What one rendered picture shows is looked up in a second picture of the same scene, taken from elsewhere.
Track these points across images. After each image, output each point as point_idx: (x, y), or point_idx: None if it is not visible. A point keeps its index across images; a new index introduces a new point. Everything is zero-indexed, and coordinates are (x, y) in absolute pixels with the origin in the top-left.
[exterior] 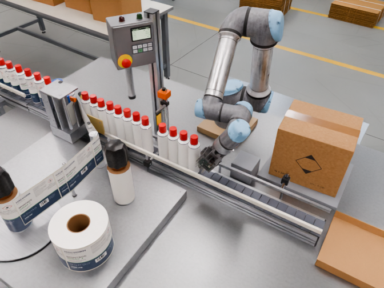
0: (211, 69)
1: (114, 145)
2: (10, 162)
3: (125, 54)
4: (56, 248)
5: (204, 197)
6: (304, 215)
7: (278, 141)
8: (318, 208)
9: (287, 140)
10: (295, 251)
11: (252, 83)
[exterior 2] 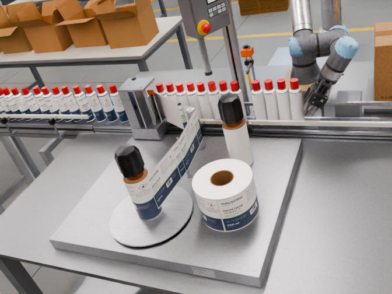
0: (292, 7)
1: (228, 97)
2: (105, 172)
3: (203, 20)
4: (210, 206)
5: (320, 143)
6: None
7: (378, 61)
8: None
9: (388, 55)
10: None
11: (325, 22)
